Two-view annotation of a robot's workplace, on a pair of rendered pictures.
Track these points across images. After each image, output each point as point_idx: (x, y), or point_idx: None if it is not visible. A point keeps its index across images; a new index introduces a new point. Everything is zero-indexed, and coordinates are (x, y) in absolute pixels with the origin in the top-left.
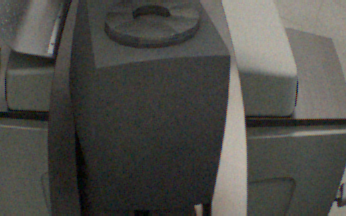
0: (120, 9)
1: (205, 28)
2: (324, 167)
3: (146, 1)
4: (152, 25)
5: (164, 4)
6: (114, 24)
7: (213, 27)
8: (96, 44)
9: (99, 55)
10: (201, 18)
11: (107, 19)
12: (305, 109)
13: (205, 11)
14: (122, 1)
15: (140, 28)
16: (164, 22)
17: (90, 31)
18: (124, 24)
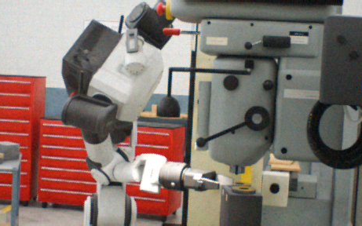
0: (247, 184)
1: (226, 185)
2: None
3: (240, 184)
4: (239, 182)
5: (235, 184)
6: (248, 183)
7: (224, 185)
8: (252, 186)
9: (251, 185)
10: (226, 186)
11: (250, 184)
12: None
13: (224, 187)
14: (246, 185)
15: (242, 182)
16: (236, 182)
17: (254, 187)
18: (246, 183)
